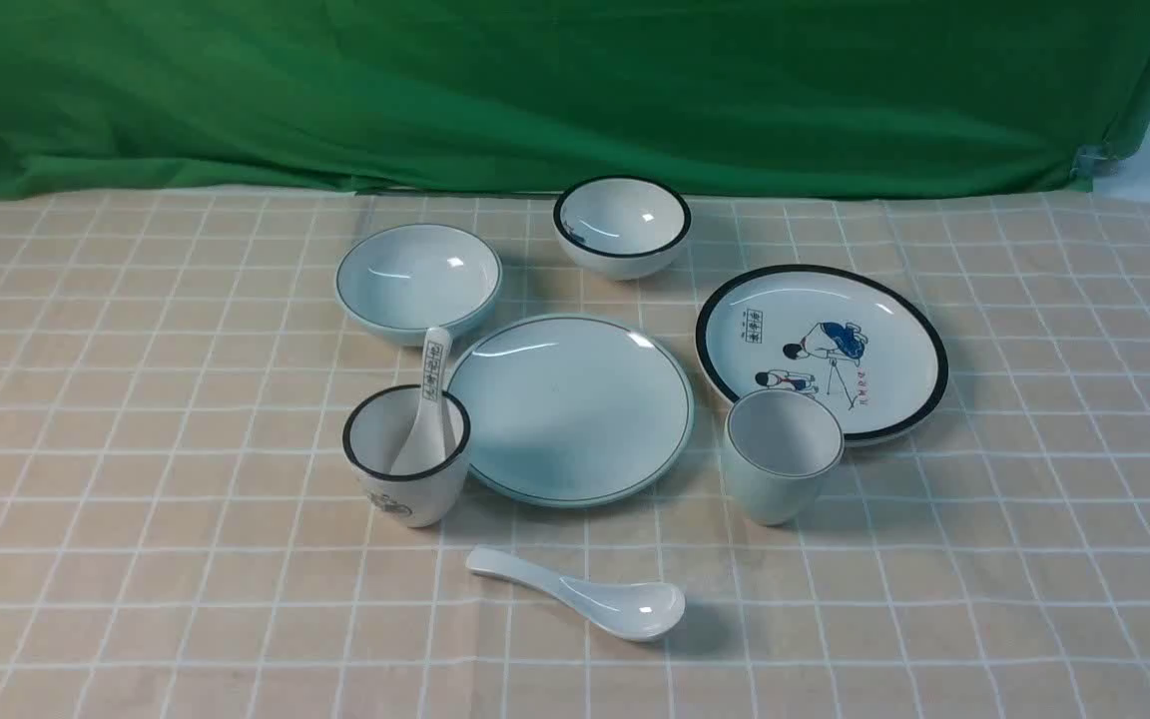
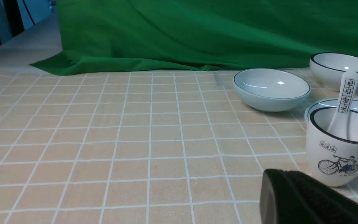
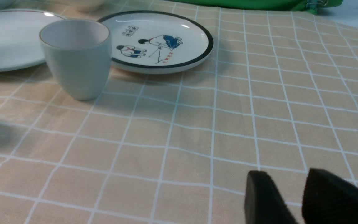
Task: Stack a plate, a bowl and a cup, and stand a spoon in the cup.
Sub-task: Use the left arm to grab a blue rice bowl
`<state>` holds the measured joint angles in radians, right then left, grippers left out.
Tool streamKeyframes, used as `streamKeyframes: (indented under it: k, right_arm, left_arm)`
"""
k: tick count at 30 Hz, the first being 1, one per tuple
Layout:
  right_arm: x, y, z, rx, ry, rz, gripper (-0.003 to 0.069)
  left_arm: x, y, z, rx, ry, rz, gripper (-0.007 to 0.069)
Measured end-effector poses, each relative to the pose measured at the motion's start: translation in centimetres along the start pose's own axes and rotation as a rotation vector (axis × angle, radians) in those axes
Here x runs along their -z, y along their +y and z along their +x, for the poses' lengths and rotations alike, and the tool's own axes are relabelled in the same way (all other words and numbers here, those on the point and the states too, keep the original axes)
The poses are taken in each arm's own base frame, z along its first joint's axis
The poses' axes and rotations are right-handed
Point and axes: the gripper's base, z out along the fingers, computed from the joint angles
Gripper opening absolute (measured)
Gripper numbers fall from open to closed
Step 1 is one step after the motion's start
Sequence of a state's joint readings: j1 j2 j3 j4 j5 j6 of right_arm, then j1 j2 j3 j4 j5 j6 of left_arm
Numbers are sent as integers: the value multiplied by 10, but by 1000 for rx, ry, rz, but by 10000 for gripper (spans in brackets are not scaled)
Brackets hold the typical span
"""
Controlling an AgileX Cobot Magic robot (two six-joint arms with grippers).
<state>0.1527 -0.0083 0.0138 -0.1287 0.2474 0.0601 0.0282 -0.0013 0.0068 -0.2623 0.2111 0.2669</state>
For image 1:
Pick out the plain white spoon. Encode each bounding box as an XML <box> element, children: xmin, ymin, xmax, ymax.
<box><xmin>465</xmin><ymin>546</ymin><xmax>688</xmax><ymax>643</ymax></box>

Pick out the white black-rimmed bowl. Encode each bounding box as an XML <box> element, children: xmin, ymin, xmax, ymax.
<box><xmin>551</xmin><ymin>176</ymin><xmax>691</xmax><ymax>281</ymax></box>

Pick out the pale blue plate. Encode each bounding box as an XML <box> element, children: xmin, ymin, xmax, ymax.
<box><xmin>447</xmin><ymin>314</ymin><xmax>697</xmax><ymax>508</ymax></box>

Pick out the green backdrop cloth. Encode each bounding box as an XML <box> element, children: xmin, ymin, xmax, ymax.
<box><xmin>0</xmin><ymin>1</ymin><xmax>1150</xmax><ymax>201</ymax></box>

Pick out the white black-rimmed picture plate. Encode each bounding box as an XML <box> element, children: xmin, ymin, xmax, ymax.
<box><xmin>693</xmin><ymin>263</ymin><xmax>949</xmax><ymax>448</ymax></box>

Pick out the pale blue bowl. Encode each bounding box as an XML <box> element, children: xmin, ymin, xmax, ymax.
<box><xmin>334</xmin><ymin>224</ymin><xmax>505</xmax><ymax>347</ymax></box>

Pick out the metal clip on backdrop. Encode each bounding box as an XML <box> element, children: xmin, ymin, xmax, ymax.
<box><xmin>1070</xmin><ymin>145</ymin><xmax>1121</xmax><ymax>183</ymax></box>

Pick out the white patterned spoon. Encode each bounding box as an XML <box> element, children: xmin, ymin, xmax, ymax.
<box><xmin>391</xmin><ymin>327</ymin><xmax>451</xmax><ymax>476</ymax></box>

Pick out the pale blue cup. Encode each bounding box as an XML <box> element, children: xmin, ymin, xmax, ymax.
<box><xmin>722</xmin><ymin>388</ymin><xmax>845</xmax><ymax>526</ymax></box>

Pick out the white black-rimmed cup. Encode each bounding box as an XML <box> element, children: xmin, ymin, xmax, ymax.
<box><xmin>342</xmin><ymin>385</ymin><xmax>473</xmax><ymax>527</ymax></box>

